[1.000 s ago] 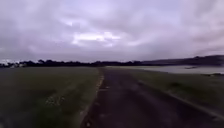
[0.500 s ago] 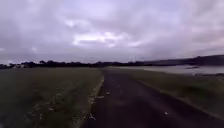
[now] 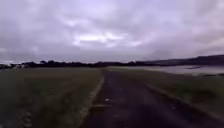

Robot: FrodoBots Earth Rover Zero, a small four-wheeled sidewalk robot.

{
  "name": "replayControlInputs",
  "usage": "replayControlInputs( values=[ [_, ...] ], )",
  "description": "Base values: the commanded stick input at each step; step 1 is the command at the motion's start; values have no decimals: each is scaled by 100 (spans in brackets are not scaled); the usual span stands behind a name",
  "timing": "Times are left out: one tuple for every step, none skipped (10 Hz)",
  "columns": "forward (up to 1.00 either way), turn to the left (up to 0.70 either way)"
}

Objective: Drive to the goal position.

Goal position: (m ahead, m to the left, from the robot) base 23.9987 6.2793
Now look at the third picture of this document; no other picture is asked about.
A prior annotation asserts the distant row of trees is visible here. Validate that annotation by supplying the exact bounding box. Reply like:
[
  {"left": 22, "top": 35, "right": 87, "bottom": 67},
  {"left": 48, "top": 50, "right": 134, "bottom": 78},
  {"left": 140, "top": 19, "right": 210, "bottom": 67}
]
[{"left": 0, "top": 60, "right": 158, "bottom": 69}]

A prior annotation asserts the dark asphalt path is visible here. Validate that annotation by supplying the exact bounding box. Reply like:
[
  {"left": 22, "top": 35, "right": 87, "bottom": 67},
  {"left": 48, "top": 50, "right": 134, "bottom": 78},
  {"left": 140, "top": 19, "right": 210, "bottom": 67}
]
[{"left": 80, "top": 69, "right": 224, "bottom": 128}]

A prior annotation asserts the pale stone path edge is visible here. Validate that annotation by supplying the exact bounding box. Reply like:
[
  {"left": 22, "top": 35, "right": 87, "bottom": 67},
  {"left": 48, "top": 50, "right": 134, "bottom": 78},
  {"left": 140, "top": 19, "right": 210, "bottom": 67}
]
[{"left": 75, "top": 75, "right": 106, "bottom": 128}]

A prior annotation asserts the grey water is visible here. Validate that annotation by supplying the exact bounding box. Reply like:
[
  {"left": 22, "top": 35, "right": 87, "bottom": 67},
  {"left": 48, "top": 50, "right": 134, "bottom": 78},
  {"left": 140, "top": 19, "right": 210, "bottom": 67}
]
[{"left": 130, "top": 64, "right": 224, "bottom": 76}]

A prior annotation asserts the grass field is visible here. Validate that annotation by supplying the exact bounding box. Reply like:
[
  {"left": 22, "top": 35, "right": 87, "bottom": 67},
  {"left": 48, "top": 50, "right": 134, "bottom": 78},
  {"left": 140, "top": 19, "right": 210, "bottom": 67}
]
[{"left": 0, "top": 67, "right": 106, "bottom": 128}]

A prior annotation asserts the grass verge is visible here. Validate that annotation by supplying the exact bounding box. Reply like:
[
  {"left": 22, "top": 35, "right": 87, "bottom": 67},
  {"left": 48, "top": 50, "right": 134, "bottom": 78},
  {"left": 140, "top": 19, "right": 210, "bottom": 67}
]
[{"left": 107, "top": 66, "right": 224, "bottom": 122}]

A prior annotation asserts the distant dark hill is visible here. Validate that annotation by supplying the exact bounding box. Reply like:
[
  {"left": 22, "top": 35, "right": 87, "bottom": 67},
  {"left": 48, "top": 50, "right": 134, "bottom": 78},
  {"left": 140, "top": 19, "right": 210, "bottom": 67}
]
[{"left": 143, "top": 54, "right": 224, "bottom": 67}]

